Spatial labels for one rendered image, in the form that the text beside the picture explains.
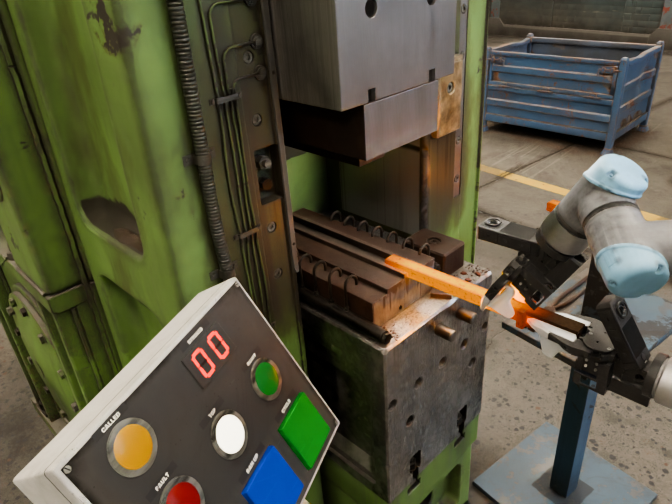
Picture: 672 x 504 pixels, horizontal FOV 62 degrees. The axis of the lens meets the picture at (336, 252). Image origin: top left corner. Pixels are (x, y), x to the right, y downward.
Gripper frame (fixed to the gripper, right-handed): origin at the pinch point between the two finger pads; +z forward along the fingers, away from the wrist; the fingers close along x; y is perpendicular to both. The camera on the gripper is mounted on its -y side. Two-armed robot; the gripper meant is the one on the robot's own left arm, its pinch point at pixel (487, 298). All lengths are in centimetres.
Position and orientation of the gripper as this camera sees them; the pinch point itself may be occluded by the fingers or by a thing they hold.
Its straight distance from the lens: 106.5
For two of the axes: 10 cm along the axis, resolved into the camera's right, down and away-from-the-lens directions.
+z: -2.9, 6.1, 7.4
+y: 6.5, 6.9, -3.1
